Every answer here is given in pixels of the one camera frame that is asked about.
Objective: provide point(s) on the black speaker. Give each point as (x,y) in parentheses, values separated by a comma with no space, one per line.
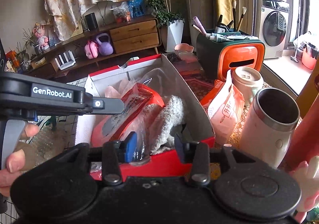
(91,22)

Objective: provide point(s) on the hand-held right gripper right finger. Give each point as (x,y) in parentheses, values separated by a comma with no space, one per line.
(180,149)

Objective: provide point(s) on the washing machine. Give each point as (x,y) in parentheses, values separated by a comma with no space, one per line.
(274,27)

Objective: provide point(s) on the blue bag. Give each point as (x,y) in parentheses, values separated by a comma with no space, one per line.
(137,5)

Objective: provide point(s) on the white router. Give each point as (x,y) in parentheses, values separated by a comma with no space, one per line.
(66,63)

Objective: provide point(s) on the person's left hand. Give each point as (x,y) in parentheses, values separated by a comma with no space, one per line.
(22,156)

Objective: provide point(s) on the purple kettlebell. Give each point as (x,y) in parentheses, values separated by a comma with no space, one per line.
(106,48)

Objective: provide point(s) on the small cardboard box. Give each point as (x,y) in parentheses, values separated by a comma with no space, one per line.
(38,62)

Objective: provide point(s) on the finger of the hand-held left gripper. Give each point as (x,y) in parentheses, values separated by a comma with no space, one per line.
(107,106)

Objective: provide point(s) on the wooden cabinet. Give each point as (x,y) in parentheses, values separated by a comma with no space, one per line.
(134,32)

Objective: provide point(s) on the pink basin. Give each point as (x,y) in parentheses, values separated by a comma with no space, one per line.
(309,60)

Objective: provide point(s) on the pink toy case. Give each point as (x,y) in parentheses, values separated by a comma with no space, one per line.
(91,50)

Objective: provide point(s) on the pink dish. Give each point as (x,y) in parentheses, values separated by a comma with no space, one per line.
(183,48)

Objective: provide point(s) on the pink plush toy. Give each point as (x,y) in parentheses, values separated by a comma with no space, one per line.
(307,184)

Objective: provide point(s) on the clear bag with toys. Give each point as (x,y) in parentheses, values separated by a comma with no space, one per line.
(121,14)

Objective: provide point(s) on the pink flower bouquet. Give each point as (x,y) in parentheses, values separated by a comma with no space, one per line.
(42,35)

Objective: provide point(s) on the potted plant white pot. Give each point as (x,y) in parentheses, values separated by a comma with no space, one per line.
(174,34)

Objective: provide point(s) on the red cardboard box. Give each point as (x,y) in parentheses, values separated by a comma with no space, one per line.
(162,164)

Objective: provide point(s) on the black ink bottle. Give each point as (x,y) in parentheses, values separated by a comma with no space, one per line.
(220,25)

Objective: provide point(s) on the cream ceramic mug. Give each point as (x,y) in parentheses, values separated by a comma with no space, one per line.
(246,84)

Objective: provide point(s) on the white thermos cup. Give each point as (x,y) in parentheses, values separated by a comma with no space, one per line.
(261,139)

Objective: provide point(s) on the orange white wipes pack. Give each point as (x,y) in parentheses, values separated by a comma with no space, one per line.
(224,114)

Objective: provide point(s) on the white checkered blanket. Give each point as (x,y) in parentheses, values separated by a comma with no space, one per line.
(67,121)

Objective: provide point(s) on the red patterned mat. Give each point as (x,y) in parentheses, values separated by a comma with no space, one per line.
(197,82)

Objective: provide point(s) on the small potted plant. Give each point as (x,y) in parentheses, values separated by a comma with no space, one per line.
(37,48)

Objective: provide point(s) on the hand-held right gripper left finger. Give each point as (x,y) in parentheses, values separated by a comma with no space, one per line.
(129,148)

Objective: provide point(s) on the clear plastic wrap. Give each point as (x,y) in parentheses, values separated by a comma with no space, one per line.
(49,139)

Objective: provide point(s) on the white fluffy towel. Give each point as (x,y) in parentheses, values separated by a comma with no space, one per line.
(169,116)

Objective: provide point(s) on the white plastic bag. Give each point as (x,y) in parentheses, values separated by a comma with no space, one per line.
(302,39)

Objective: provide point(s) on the red white packet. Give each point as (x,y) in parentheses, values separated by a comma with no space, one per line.
(134,104)

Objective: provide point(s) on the green orange storage box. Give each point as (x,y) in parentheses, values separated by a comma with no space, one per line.
(211,57)

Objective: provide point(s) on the pink mesh bath puff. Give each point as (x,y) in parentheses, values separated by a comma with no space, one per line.
(112,93)

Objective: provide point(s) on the calligraphy brush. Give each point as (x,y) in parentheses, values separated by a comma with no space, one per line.
(234,12)
(241,18)

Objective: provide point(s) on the pink tube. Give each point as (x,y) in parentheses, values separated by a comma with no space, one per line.
(199,25)

